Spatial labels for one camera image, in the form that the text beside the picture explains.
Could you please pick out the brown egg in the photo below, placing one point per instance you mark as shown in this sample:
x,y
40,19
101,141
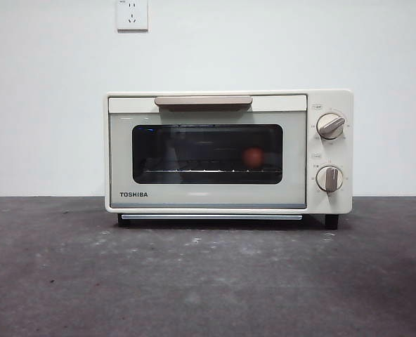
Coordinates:
x,y
253,157

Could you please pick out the white wall socket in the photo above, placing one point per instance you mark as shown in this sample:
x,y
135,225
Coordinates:
x,y
132,15

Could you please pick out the beige knob with upright grip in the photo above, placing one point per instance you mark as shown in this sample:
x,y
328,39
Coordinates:
x,y
330,179

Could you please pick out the white Toshiba toaster oven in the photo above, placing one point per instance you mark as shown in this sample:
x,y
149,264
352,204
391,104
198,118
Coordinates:
x,y
329,98

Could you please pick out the beige knob with slanted grip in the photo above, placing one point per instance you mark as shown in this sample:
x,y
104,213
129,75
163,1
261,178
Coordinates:
x,y
331,125

